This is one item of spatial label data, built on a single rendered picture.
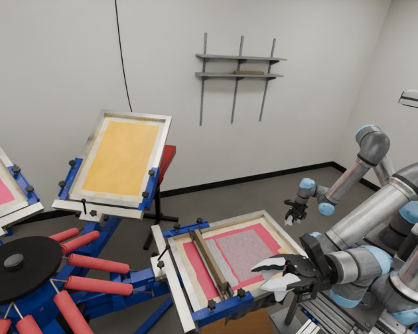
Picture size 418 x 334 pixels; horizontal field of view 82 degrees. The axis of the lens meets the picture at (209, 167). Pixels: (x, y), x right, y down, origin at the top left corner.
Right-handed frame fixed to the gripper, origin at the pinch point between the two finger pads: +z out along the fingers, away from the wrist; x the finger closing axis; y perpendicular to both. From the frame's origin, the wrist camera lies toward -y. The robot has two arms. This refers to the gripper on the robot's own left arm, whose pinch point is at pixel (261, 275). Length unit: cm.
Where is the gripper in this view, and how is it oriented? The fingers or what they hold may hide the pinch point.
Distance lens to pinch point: 62.4
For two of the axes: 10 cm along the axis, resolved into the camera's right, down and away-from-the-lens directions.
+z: -9.7, 0.6, -2.4
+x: -2.5, -3.6, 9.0
